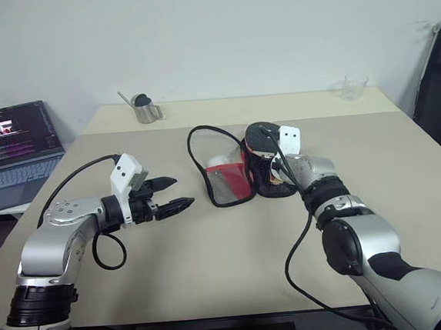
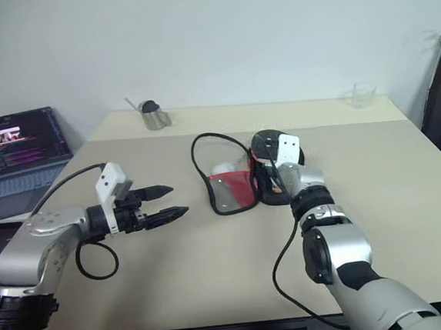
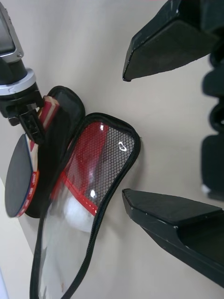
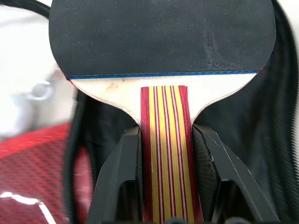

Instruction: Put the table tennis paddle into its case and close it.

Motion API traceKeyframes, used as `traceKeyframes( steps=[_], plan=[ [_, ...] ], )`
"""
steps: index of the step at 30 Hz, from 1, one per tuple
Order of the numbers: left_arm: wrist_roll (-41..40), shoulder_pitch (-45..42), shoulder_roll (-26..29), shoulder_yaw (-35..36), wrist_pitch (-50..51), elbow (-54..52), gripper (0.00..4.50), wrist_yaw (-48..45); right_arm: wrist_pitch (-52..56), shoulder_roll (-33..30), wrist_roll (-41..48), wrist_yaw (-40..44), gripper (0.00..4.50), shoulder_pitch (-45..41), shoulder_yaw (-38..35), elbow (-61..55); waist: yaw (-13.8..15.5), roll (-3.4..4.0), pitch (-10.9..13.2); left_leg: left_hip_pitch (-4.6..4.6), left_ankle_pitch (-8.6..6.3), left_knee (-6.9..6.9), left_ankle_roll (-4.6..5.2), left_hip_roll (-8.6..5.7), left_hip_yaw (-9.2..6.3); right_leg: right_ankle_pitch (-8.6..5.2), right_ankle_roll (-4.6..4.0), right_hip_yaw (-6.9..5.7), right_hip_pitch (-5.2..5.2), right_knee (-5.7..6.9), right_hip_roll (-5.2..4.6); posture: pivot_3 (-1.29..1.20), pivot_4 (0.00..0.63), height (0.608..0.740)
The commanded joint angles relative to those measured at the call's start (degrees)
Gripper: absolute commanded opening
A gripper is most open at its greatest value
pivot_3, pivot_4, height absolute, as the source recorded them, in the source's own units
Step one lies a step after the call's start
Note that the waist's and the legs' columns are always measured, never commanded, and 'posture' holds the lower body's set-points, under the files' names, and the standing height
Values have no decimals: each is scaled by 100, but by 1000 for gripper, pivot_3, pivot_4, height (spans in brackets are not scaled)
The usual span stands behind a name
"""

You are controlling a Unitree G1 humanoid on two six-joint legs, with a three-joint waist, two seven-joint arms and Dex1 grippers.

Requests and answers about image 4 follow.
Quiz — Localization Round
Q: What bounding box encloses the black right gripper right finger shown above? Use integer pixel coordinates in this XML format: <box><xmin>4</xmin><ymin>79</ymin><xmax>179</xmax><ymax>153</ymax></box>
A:
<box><xmin>192</xmin><ymin>123</ymin><xmax>280</xmax><ymax>224</ymax></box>

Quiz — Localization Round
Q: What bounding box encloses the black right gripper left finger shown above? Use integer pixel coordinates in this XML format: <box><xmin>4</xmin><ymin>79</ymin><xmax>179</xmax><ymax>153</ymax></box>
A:
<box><xmin>86</xmin><ymin>126</ymin><xmax>143</xmax><ymax>224</ymax></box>

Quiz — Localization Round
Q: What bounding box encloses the red and black paddle case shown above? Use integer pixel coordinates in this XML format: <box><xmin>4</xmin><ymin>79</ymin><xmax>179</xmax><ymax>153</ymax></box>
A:
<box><xmin>0</xmin><ymin>0</ymin><xmax>299</xmax><ymax>224</ymax></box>

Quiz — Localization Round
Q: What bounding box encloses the silver metal ring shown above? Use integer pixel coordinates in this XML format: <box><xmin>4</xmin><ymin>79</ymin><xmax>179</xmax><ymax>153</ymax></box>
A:
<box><xmin>29</xmin><ymin>80</ymin><xmax>54</xmax><ymax>101</ymax></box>

